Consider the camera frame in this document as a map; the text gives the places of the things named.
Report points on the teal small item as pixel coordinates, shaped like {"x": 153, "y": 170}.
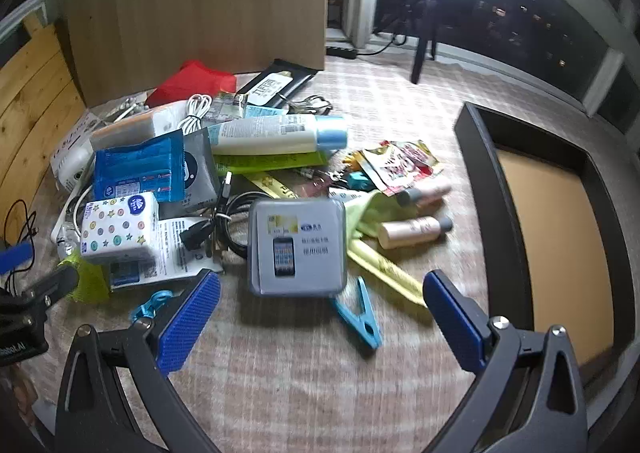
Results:
{"x": 360, "y": 181}

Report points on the white printed card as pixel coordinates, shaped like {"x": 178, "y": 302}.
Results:
{"x": 172, "y": 258}

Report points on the blue carabiner clip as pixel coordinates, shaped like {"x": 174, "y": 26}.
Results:
{"x": 150, "y": 305}

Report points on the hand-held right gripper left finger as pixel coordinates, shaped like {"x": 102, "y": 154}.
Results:
{"x": 187, "y": 323}

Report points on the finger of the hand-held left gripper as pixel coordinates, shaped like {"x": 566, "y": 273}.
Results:
{"x": 15, "y": 257}
{"x": 52, "y": 285}

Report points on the black container tray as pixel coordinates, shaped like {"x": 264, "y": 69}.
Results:
{"x": 505, "y": 243}

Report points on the metal eyelash curler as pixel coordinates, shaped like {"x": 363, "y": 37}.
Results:
{"x": 310, "y": 105}

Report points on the yellow paper strip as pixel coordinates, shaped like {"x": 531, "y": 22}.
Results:
{"x": 272, "y": 185}

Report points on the silver earbuds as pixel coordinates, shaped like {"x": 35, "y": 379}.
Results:
{"x": 127, "y": 108}

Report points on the black pouch white label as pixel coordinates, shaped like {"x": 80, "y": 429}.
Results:
{"x": 272, "y": 83}

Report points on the light brown wooden board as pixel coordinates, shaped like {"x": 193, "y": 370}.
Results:
{"x": 200, "y": 8}

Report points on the red pouch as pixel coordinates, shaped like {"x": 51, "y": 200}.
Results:
{"x": 195, "y": 80}

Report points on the pine plank panel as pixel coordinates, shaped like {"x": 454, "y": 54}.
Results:
{"x": 35, "y": 108}

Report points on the star print tissue pack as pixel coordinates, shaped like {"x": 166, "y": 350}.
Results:
{"x": 117, "y": 228}

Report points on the printed yellow packet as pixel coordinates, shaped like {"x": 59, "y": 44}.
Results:
{"x": 230, "y": 105}

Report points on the green cloth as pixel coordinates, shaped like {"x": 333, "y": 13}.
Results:
{"x": 372, "y": 213}

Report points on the yellow-green packet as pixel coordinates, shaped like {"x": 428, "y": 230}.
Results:
{"x": 90, "y": 278}

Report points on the yellow sachet strip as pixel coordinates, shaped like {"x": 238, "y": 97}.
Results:
{"x": 387, "y": 273}

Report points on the green packet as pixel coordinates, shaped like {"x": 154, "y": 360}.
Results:
{"x": 270, "y": 163}

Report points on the black tripod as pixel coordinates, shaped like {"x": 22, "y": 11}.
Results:
{"x": 425, "y": 33}

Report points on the red yellow snack packet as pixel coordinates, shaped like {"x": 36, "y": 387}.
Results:
{"x": 405, "y": 165}

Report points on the light blue card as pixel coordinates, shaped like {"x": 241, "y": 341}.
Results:
{"x": 262, "y": 113}

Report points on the orange white tissue pack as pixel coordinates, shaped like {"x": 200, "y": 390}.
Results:
{"x": 150, "y": 120}

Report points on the white cardboard box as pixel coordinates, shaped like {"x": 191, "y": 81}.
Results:
{"x": 75, "y": 130}

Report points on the white plastic device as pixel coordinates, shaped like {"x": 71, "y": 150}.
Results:
{"x": 72, "y": 168}

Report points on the blue wet wipes packet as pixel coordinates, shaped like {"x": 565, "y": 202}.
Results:
{"x": 135, "y": 168}

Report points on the white tube blue cap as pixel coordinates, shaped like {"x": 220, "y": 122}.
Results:
{"x": 265, "y": 133}

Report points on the pink bottle grey cap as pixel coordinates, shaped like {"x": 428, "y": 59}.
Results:
{"x": 412, "y": 232}
{"x": 427, "y": 193}

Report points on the blue clothespin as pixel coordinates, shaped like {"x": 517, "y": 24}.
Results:
{"x": 360, "y": 315}

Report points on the grey packet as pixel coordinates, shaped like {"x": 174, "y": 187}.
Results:
{"x": 200, "y": 173}

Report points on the small orange snack packet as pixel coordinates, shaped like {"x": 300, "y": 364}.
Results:
{"x": 357, "y": 160}

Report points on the grey tin box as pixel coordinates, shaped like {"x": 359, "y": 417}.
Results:
{"x": 297, "y": 245}

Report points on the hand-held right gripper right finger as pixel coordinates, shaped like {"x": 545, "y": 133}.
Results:
{"x": 455, "y": 328}

